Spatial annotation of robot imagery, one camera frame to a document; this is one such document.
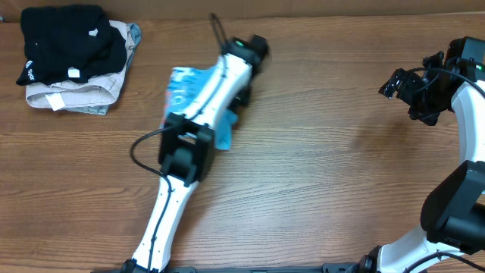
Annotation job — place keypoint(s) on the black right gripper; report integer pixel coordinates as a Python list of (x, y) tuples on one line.
[(411, 83)]

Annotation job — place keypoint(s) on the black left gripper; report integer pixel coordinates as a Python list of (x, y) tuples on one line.
[(242, 100)]

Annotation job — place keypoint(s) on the light blue t-shirt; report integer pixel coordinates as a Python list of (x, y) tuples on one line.
[(184, 87)]

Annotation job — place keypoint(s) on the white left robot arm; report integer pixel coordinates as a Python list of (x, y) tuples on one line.
[(188, 141)]

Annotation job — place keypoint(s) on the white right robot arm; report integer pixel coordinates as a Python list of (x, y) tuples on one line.
[(452, 220)]

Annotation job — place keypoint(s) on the beige folded garment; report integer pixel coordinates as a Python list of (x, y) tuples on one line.
[(67, 94)]

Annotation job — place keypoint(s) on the black folded garment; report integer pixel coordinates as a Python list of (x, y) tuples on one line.
[(74, 42)]

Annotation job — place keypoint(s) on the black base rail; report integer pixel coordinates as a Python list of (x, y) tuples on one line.
[(346, 267)]

